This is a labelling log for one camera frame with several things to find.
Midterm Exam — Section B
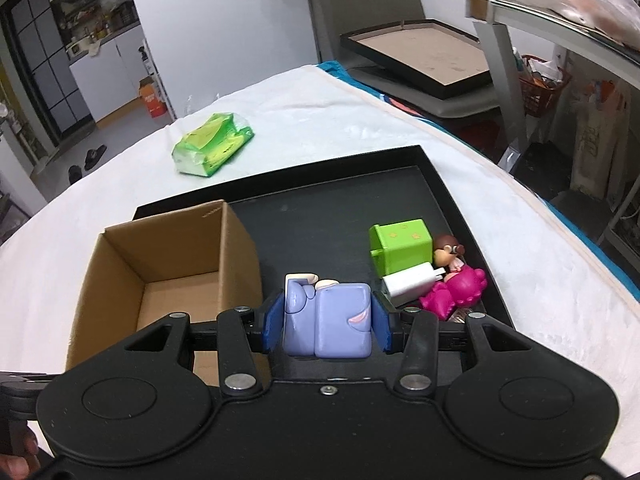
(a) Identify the white charger plug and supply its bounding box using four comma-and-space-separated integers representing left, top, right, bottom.
382, 262, 446, 307

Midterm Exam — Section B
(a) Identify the white kitchen cabinet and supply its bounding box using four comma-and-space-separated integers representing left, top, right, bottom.
70, 25, 148, 122

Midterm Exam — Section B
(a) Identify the green square tin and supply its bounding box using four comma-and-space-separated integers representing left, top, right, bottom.
369, 219, 434, 278

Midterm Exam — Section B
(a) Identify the black picture frame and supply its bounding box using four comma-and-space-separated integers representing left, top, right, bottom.
341, 20, 491, 100

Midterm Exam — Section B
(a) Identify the orange carton on floor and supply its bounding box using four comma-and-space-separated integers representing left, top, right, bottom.
139, 76, 167, 118

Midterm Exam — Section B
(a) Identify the lilac cube toy figure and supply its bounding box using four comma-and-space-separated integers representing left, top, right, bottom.
282, 273, 372, 360

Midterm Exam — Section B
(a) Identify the magenta dinosaur figure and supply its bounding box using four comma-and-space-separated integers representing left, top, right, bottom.
419, 266, 488, 321

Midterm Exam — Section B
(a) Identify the black slipper pair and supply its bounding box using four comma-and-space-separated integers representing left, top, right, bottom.
68, 144, 107, 185

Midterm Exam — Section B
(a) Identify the person's right hand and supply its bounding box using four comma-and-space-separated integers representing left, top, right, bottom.
0, 422, 40, 480

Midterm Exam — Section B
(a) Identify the red basket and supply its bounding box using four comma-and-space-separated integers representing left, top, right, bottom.
518, 54, 572, 118

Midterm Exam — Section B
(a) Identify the white table cloth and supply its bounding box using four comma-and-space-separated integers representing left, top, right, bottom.
1, 66, 639, 474

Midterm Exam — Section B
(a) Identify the green tissue pack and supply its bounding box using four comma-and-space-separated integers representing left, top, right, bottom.
171, 113, 255, 178

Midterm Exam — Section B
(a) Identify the grey chair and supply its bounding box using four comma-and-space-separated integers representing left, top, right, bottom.
309, 0, 499, 119

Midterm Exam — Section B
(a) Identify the brown-haired girl figurine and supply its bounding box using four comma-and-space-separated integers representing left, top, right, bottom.
433, 234, 465, 273

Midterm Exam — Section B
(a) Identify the grey metal shelf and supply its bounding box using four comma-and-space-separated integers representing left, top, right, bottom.
465, 0, 639, 174

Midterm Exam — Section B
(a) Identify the brown cardboard box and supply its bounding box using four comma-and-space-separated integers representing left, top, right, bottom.
66, 200, 264, 368

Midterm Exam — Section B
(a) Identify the black shallow tray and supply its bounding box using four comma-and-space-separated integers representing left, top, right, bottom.
134, 146, 489, 296

